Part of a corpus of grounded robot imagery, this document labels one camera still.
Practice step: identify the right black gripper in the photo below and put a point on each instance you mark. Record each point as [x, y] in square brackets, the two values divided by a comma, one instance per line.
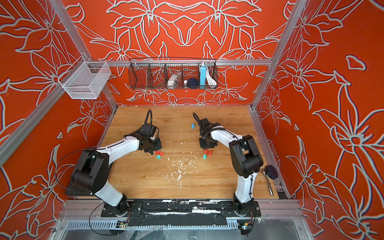
[203, 146]

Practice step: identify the cluster of coloured stamp caps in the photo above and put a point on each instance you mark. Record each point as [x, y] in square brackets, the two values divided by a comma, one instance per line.
[159, 154]

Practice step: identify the black wire wall basket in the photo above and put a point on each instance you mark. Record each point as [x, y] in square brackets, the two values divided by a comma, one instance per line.
[153, 74]

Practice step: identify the dark blue round pad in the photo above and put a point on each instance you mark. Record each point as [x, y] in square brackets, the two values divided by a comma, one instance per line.
[271, 172]

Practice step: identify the white wire mesh basket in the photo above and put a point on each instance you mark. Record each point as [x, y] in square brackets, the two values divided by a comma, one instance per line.
[86, 80]

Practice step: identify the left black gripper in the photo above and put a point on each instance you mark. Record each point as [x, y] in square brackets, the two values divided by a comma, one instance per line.
[158, 146]

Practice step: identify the dark blue round object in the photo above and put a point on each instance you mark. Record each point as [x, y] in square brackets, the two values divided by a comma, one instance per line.
[193, 83]

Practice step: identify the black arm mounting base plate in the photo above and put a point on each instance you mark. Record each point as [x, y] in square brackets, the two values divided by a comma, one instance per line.
[186, 213]

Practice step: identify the metal spoon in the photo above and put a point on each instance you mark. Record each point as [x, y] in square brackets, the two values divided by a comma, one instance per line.
[268, 182]

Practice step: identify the cluster of coloured stamps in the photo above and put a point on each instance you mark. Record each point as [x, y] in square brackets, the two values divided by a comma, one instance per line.
[207, 153]

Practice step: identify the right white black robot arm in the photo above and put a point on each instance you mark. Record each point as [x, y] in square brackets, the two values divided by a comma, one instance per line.
[245, 156]

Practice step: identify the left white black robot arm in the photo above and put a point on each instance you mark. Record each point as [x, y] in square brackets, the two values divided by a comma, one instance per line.
[94, 165]

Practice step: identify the silver pouch in basket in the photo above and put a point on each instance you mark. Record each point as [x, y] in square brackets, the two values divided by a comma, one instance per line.
[174, 81]

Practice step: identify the light blue box in basket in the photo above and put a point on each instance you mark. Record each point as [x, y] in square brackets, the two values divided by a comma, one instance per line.
[203, 72]

